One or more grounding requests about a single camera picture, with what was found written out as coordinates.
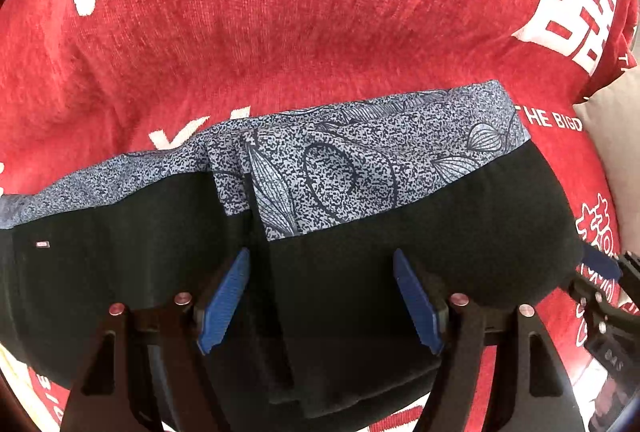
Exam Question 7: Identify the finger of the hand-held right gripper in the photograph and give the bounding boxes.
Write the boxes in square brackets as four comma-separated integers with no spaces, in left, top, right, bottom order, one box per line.
[567,278,640,329]
[580,244,640,287]

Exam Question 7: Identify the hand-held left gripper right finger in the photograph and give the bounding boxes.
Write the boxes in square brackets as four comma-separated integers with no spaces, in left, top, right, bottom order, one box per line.
[392,248,587,432]

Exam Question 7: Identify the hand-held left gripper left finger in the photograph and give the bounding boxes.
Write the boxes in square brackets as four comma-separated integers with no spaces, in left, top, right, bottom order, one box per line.
[60,248,251,432]

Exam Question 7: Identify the black pants with blue stripes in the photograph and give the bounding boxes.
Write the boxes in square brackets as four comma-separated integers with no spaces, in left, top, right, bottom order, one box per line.
[0,80,586,432]

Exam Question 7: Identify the red printed blanket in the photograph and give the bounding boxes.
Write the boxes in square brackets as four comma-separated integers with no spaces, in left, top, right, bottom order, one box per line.
[0,0,640,432]

